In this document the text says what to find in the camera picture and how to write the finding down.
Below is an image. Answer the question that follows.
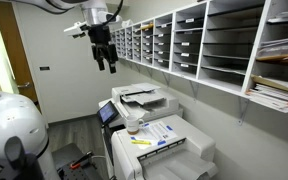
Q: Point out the copier touchscreen panel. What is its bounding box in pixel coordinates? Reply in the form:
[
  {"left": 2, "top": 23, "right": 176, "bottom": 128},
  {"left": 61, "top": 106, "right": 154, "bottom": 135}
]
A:
[{"left": 97, "top": 101, "right": 119, "bottom": 126}]

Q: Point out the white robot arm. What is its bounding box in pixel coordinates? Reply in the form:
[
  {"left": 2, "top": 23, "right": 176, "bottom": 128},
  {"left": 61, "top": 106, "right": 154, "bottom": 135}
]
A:
[{"left": 2, "top": 0, "right": 124, "bottom": 74}]

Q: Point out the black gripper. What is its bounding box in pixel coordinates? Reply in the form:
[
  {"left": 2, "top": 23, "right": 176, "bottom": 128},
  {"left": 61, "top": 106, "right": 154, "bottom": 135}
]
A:
[{"left": 88, "top": 25, "right": 118, "bottom": 74}]

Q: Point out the printed instruction sheet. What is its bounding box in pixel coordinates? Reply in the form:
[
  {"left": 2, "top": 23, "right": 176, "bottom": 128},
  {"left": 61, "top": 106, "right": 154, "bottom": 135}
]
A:
[{"left": 130, "top": 121, "right": 178, "bottom": 149}]

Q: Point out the black cart platform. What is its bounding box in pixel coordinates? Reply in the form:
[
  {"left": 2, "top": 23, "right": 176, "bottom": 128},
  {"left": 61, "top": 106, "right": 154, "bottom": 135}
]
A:
[{"left": 52, "top": 143, "right": 103, "bottom": 180}]

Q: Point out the yellow highlighter marker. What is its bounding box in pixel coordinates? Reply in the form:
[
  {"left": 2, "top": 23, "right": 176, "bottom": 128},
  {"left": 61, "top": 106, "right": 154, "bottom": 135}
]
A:
[{"left": 131, "top": 140, "right": 151, "bottom": 145}]

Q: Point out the red handled tool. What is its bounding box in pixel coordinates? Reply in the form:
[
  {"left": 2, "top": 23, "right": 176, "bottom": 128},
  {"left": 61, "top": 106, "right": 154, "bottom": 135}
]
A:
[{"left": 70, "top": 151, "right": 93, "bottom": 170}]

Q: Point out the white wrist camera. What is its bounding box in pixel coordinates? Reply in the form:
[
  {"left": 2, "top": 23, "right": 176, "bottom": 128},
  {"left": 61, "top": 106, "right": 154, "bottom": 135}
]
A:
[{"left": 64, "top": 21, "right": 88, "bottom": 38}]

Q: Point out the white mail sorter shelf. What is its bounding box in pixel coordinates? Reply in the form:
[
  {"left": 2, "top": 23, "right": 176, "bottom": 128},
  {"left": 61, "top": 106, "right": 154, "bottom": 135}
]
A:
[{"left": 111, "top": 0, "right": 288, "bottom": 102}]

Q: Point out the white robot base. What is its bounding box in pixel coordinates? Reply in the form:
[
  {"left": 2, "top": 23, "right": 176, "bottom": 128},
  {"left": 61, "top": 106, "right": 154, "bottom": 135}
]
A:
[{"left": 0, "top": 91, "right": 60, "bottom": 180}]

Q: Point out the rear white copier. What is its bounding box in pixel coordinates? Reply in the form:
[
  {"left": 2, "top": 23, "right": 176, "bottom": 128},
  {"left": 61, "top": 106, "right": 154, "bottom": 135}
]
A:
[{"left": 98, "top": 83, "right": 183, "bottom": 128}]

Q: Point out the stack of papers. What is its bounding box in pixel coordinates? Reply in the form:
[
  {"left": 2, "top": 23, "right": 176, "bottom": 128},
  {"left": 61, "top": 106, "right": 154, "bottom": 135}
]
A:
[{"left": 246, "top": 84, "right": 288, "bottom": 113}]

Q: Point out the blue tape piece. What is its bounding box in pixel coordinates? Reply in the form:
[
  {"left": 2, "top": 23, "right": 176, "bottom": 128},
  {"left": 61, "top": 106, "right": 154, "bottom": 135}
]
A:
[{"left": 157, "top": 140, "right": 166, "bottom": 146}]

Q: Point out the white ceramic mug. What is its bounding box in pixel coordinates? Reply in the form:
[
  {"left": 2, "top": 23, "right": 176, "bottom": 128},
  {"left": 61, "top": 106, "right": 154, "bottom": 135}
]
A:
[{"left": 126, "top": 115, "right": 144, "bottom": 135}]

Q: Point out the wooden door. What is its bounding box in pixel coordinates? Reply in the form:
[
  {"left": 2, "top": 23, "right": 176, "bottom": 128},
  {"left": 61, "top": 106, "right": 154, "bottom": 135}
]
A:
[{"left": 0, "top": 1, "right": 38, "bottom": 103}]

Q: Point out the front white printer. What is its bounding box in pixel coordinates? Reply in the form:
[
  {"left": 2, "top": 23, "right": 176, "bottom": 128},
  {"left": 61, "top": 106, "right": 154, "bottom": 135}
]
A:
[{"left": 111, "top": 115, "right": 218, "bottom": 180}]

